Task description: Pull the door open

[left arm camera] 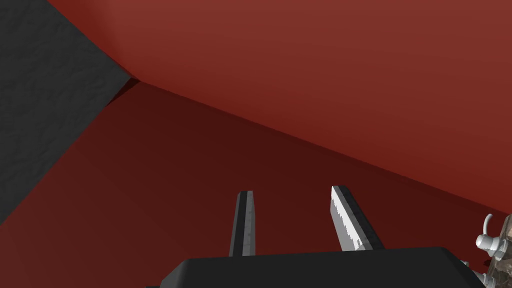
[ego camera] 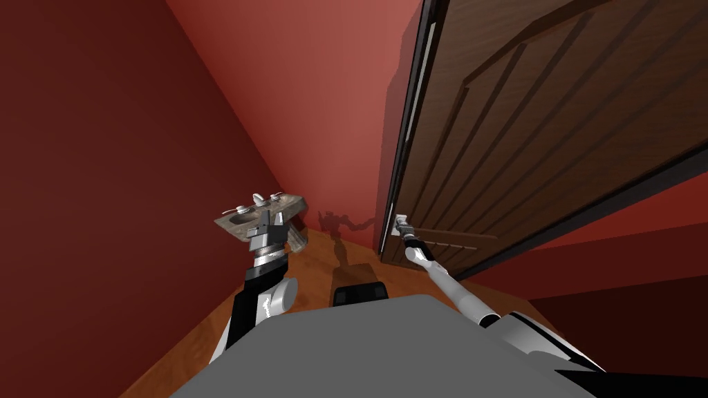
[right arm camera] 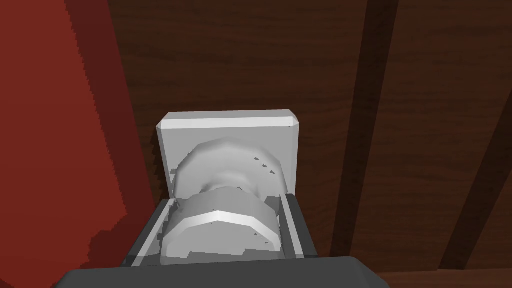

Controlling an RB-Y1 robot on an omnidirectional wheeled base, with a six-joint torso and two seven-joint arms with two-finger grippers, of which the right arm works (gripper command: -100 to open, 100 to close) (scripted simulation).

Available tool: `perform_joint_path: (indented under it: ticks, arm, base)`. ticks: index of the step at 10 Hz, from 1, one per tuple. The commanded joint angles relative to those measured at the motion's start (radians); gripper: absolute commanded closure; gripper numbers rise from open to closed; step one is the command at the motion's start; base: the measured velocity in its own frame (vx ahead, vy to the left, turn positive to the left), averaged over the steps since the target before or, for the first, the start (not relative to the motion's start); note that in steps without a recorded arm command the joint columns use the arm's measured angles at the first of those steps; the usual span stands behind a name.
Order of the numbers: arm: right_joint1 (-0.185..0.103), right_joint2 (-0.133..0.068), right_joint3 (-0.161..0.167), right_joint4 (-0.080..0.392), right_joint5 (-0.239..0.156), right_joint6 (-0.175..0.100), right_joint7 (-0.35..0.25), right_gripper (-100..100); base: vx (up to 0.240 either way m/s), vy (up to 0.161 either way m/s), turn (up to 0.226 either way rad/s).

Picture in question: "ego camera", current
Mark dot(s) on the stone sink with silver taps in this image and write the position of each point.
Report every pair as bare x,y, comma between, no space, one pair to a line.
239,220

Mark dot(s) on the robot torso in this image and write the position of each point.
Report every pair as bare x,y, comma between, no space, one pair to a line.
376,354

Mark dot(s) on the dark brown wooden door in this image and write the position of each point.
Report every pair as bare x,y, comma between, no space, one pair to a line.
553,127

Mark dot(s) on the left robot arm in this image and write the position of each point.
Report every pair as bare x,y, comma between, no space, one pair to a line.
259,296

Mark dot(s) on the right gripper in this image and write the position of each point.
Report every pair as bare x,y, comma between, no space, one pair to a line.
405,228

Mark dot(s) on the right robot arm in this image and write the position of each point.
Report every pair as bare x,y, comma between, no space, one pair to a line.
470,301

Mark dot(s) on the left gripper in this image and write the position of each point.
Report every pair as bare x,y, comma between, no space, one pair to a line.
266,236

